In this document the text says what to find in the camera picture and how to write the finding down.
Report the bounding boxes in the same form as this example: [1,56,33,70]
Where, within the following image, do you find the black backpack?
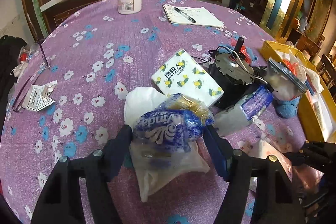
[0,35,27,120]

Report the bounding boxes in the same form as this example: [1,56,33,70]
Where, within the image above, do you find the small motor with wires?
[209,36,268,110]

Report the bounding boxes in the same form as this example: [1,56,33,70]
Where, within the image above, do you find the crumpled silver wrapper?
[22,80,58,112]

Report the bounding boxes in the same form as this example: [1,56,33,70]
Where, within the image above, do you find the bagged colourful sponge strips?
[265,57,307,101]

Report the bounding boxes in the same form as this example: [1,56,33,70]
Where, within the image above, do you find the lemon print tissue pack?
[151,49,224,107]

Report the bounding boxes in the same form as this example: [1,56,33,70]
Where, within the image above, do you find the white notepad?
[162,4,224,28]

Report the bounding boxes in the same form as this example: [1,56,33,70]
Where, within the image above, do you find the red plastic bag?
[282,59,300,76]

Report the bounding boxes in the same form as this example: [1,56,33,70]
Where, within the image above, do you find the black pen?
[174,7,196,23]

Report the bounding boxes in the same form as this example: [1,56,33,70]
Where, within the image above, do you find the blue Vinda tissue bag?
[133,93,214,153]

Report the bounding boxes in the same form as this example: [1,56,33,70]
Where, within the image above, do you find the blue knitted cloth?
[273,97,300,119]

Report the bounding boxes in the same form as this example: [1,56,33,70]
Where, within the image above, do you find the red and blue cloth scrap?
[219,39,258,65]

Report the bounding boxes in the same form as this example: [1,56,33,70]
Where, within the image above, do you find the white cloth bag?
[123,87,214,202]

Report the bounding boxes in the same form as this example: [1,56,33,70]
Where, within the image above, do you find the gold-edged white foam box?
[260,40,335,143]

